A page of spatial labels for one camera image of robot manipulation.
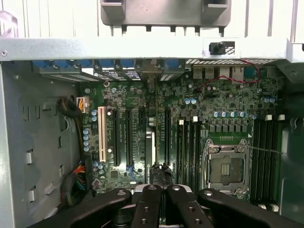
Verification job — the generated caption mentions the sleeved power wire white plug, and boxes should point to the sleeved power wire white plug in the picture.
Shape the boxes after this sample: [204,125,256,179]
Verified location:
[56,95,90,159]

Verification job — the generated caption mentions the black RAM slot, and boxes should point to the black RAM slot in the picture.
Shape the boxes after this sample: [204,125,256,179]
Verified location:
[196,116,204,185]
[258,116,267,211]
[190,115,199,185]
[253,116,261,205]
[272,114,285,212]
[184,117,192,185]
[265,114,274,211]
[177,119,186,185]

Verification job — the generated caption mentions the black expansion slot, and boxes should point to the black expansion slot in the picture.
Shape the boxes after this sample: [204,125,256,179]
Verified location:
[163,108,172,167]
[111,109,121,167]
[125,109,134,167]

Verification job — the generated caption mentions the blue board connector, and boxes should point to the blue board connector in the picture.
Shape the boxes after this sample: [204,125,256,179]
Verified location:
[126,164,136,179]

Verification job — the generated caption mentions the multicolour power wire bundle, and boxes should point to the multicolour power wire bundle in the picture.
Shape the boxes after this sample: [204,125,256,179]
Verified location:
[60,159,88,209]

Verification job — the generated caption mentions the thin socket locking lever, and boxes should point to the thin socket locking lever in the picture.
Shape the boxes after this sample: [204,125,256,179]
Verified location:
[247,145,284,155]

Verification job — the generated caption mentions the thin red wire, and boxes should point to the thin red wire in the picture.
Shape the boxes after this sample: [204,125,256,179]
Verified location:
[196,58,261,94]

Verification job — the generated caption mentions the white expansion slot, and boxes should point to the white expansion slot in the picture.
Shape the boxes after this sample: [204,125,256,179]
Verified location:
[97,106,107,164]

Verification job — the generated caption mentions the silver CPU socket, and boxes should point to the silver CPU socket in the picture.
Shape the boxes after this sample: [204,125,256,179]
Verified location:
[201,137,252,200]

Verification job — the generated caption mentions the open grey PC case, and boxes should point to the open grey PC case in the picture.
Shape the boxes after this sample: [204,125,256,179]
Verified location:
[0,10,304,228]

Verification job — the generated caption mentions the green motherboard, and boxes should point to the green motherboard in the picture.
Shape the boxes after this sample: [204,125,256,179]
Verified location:
[79,71,287,214]

